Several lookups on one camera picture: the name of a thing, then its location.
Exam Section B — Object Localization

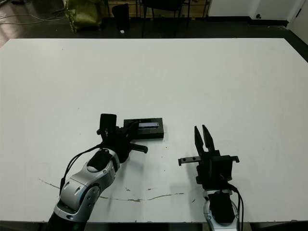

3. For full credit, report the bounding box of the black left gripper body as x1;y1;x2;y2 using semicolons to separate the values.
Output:
96;126;149;165

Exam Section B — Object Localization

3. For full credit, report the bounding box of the bulging woven sack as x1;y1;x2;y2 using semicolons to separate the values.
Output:
64;0;104;32

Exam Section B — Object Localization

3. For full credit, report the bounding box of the white door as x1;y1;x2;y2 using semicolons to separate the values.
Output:
287;0;308;46

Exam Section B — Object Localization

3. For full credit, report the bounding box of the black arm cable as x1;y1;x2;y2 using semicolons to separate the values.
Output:
226;181;245;231
59;141;107;191

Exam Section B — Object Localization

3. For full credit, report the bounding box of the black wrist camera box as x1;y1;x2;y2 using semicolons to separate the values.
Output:
100;113;118;132
218;156;236;181

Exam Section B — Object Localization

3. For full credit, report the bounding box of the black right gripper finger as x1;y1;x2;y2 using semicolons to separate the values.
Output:
193;125;207;155
201;124;217;153

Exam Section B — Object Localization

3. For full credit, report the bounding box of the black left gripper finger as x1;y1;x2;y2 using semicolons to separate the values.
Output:
123;121;136;140
127;121;140;141

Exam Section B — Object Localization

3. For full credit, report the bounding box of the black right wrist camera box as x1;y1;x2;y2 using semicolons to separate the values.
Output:
218;156;236;181

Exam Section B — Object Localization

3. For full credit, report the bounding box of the black box lid with print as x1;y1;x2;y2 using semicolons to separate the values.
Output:
123;117;166;141

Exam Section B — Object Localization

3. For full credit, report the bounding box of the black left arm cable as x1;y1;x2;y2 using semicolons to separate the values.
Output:
59;141;107;191

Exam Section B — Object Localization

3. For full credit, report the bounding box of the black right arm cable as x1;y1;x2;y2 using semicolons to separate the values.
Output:
226;181;245;231

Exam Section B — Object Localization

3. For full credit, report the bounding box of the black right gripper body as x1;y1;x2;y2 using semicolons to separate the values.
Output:
178;150;241;191

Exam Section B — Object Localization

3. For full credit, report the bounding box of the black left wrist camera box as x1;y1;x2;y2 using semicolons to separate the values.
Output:
100;113;118;132

